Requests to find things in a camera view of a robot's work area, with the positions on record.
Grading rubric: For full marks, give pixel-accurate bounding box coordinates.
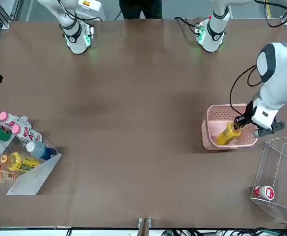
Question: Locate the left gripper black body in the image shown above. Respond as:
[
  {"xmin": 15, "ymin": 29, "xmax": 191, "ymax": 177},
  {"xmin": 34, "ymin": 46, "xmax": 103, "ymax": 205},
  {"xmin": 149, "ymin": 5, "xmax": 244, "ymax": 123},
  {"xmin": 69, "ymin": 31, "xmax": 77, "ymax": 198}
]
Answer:
[{"xmin": 241, "ymin": 99, "xmax": 255, "ymax": 123}]

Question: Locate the yellow drink bottle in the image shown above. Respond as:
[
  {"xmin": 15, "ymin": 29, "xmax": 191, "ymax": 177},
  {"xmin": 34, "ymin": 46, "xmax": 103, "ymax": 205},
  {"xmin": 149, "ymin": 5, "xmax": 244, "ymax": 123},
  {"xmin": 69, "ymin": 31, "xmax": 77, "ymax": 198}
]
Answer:
[
  {"xmin": 0, "ymin": 152, "xmax": 41, "ymax": 172},
  {"xmin": 216, "ymin": 122, "xmax": 241, "ymax": 146}
]

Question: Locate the pink plastic basket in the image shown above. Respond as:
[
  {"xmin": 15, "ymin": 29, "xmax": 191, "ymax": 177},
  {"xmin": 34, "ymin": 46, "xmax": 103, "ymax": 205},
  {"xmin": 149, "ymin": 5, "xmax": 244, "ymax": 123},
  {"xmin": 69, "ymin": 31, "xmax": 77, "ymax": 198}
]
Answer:
[{"xmin": 201, "ymin": 103, "xmax": 259, "ymax": 150}]

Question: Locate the clear acrylic drinks rack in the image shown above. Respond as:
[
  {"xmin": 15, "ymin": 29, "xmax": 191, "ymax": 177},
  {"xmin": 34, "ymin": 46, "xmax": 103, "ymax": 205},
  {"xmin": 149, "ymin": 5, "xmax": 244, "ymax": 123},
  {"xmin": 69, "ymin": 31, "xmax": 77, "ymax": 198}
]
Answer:
[{"xmin": 0, "ymin": 115, "xmax": 62, "ymax": 196}]

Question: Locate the clear acrylic shelf rack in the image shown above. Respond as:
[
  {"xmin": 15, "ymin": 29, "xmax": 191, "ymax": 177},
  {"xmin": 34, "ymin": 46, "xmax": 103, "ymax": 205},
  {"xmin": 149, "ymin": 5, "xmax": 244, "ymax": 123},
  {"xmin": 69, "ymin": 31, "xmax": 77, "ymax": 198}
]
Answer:
[{"xmin": 249, "ymin": 136, "xmax": 287, "ymax": 223}]

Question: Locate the small red white bottle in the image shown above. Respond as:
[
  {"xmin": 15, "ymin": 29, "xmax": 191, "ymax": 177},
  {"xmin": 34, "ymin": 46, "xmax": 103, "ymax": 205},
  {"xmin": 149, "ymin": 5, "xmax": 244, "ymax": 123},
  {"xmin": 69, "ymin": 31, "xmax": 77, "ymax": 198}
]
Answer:
[{"xmin": 254, "ymin": 185, "xmax": 275, "ymax": 200}]

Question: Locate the person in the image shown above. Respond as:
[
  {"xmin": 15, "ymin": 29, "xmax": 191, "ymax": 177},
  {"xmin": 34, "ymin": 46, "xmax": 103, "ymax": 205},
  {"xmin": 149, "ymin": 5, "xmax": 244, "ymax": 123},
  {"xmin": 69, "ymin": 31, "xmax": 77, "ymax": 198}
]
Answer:
[{"xmin": 118, "ymin": 0, "xmax": 163, "ymax": 20}]

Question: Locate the blue water bottle white cap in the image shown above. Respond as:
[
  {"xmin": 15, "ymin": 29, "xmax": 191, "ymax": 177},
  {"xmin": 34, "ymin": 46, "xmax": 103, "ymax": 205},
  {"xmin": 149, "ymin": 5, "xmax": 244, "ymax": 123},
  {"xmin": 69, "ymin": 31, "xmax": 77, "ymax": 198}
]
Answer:
[{"xmin": 26, "ymin": 142, "xmax": 58, "ymax": 160}]

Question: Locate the white bottle pink cap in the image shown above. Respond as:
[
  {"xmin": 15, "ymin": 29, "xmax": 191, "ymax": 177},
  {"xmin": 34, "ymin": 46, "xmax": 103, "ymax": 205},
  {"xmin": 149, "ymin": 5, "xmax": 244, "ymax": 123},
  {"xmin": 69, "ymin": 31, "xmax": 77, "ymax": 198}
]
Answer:
[
  {"xmin": 0, "ymin": 111, "xmax": 31, "ymax": 128},
  {"xmin": 12, "ymin": 123, "xmax": 44, "ymax": 143}
]

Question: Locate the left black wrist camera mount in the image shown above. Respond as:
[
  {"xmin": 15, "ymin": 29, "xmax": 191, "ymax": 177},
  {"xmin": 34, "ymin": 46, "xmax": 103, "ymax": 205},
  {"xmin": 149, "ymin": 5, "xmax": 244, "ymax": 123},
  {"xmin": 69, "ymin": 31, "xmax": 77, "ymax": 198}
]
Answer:
[{"xmin": 253, "ymin": 120, "xmax": 286, "ymax": 138}]

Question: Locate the left base black cable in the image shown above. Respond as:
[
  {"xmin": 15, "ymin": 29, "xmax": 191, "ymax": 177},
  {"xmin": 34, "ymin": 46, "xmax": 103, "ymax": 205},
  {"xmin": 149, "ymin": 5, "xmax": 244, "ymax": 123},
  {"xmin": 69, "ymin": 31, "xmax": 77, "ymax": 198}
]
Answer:
[{"xmin": 174, "ymin": 16, "xmax": 201, "ymax": 34}]

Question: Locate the black cable bundle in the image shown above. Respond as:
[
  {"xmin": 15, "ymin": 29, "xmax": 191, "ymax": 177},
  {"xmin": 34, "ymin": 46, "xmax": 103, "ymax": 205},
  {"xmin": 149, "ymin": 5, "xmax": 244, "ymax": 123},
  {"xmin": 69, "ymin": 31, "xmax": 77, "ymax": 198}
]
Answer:
[{"xmin": 163, "ymin": 222, "xmax": 287, "ymax": 236}]

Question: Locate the aluminium post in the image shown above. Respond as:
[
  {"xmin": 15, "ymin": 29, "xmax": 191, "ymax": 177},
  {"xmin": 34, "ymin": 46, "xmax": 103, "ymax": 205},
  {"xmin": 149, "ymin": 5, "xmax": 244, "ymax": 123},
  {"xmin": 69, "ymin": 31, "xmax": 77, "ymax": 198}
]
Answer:
[{"xmin": 137, "ymin": 217, "xmax": 152, "ymax": 236}]

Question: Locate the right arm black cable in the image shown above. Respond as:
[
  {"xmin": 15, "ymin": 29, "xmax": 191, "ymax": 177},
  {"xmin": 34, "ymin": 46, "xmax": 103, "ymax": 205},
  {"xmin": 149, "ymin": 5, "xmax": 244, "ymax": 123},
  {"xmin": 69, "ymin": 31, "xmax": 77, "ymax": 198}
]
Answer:
[{"xmin": 57, "ymin": 0, "xmax": 104, "ymax": 25}]

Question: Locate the aluminium frame rail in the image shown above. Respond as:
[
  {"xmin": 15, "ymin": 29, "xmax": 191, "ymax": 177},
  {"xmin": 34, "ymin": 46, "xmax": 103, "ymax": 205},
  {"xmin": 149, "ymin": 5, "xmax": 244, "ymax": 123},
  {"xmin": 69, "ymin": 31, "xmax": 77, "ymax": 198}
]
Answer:
[{"xmin": 0, "ymin": 0, "xmax": 20, "ymax": 30}]

